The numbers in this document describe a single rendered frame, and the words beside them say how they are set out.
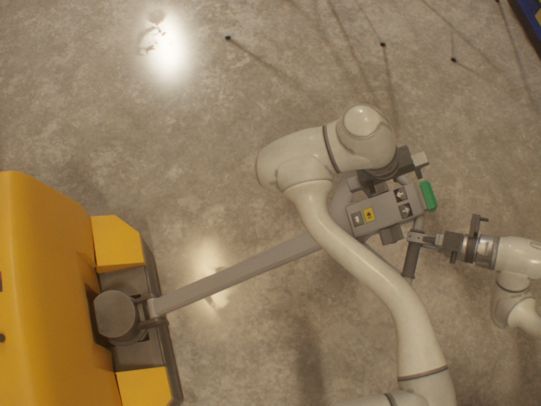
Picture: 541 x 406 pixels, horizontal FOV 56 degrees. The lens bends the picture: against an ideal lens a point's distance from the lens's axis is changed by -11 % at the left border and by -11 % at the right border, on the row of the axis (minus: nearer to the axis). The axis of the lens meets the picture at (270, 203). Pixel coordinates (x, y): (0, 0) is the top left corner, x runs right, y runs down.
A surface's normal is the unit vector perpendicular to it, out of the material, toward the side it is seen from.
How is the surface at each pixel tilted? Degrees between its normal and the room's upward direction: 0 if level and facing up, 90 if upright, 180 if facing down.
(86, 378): 74
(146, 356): 0
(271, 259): 38
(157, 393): 22
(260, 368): 0
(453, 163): 0
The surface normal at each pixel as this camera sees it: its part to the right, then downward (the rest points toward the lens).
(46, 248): 0.94, -0.30
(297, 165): -0.29, -0.06
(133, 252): 0.37, -0.42
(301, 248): -0.59, -0.16
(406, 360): -0.73, -0.23
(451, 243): -0.36, -0.25
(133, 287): 0.01, -0.37
